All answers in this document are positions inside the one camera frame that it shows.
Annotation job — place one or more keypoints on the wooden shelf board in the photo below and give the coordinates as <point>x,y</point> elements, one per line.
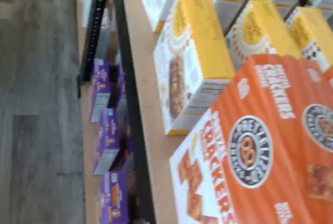
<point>145,65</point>

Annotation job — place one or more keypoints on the Simple Mills almond bars box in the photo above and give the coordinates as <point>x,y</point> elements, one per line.
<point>260,31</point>
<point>192,52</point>
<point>312,31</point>

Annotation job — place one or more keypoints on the purple Annie's snack box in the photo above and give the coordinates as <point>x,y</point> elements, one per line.
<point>109,135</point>
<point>101,83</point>
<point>114,200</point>

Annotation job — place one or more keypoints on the orange white pretzel crackers box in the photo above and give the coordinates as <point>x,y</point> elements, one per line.
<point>249,143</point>
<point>330,78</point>

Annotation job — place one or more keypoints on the black metal shelf frame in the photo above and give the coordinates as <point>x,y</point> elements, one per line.
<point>125,52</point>

